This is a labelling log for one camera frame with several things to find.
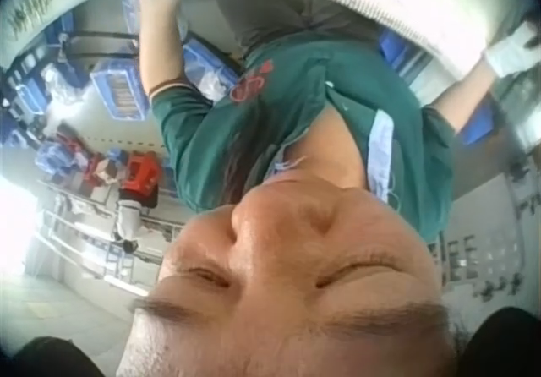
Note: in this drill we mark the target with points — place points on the person's legs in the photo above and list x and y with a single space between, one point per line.
270 9

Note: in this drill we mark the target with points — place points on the metal rack bench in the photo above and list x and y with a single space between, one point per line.
84 233

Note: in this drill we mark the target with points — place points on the blue crate with brown parts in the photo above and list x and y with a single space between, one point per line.
120 87

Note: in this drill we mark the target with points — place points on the person's right hand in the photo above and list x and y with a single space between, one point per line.
507 56

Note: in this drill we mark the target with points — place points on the grey panel with fittings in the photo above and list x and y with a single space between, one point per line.
486 242

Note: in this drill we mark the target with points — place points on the shiny metal table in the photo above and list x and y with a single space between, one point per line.
520 110

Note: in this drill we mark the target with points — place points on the shelf with small parts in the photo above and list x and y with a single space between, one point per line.
34 5

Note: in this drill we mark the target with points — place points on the blue crate with plastic bags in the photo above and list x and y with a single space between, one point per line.
207 66

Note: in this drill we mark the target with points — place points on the heap of blue and red crates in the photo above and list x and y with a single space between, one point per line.
72 157

